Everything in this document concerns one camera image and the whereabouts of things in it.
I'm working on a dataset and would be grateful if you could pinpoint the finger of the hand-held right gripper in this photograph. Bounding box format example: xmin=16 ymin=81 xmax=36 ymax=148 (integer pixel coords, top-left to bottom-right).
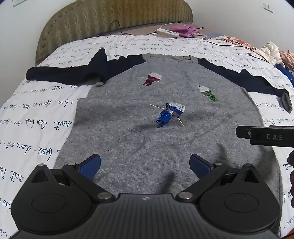
xmin=236 ymin=125 xmax=252 ymax=139

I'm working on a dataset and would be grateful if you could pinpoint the white script-printed bed sheet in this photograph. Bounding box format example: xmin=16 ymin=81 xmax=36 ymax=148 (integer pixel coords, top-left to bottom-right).
xmin=0 ymin=34 xmax=294 ymax=239

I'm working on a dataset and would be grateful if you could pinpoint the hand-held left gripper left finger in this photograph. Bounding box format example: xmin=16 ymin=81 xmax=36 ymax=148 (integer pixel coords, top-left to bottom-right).
xmin=30 ymin=154 xmax=115 ymax=203

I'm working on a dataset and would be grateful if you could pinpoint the pink garment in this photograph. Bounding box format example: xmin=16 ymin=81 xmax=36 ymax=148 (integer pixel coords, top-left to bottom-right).
xmin=279 ymin=50 xmax=294 ymax=69

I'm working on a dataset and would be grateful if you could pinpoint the person's right hand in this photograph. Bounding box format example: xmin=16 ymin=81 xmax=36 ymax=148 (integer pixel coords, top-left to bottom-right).
xmin=287 ymin=149 xmax=294 ymax=207

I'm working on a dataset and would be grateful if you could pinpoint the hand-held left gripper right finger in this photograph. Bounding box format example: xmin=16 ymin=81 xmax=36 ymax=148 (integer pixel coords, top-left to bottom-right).
xmin=176 ymin=154 xmax=261 ymax=203

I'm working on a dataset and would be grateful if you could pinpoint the purple cloth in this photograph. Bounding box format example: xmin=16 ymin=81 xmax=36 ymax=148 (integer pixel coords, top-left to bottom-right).
xmin=169 ymin=25 xmax=201 ymax=38

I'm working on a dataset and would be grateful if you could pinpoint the grey sweater with navy sleeves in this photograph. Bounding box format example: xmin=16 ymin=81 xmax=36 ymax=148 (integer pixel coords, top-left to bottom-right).
xmin=26 ymin=49 xmax=292 ymax=200

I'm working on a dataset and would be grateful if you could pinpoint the long thin black cable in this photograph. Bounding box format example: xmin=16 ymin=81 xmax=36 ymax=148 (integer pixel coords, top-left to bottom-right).
xmin=207 ymin=39 xmax=269 ymax=62

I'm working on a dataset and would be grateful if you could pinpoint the olive padded headboard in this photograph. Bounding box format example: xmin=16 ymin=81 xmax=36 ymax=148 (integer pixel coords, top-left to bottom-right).
xmin=35 ymin=0 xmax=194 ymax=66

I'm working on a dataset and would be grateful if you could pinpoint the white power strip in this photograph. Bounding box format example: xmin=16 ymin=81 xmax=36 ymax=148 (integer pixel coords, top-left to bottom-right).
xmin=155 ymin=28 xmax=180 ymax=38

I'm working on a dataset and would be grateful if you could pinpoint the cream white garment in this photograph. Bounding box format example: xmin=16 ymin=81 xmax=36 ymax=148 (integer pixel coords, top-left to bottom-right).
xmin=259 ymin=41 xmax=282 ymax=65

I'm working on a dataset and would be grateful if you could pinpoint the thin black looped cable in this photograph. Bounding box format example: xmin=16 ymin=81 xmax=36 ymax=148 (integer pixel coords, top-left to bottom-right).
xmin=108 ymin=20 xmax=129 ymax=35

